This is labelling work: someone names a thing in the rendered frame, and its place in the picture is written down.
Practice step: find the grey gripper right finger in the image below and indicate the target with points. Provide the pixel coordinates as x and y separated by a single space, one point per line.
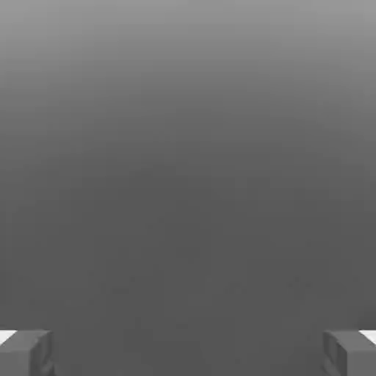
355 355

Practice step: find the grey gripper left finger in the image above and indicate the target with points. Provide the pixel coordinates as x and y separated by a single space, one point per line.
20 355

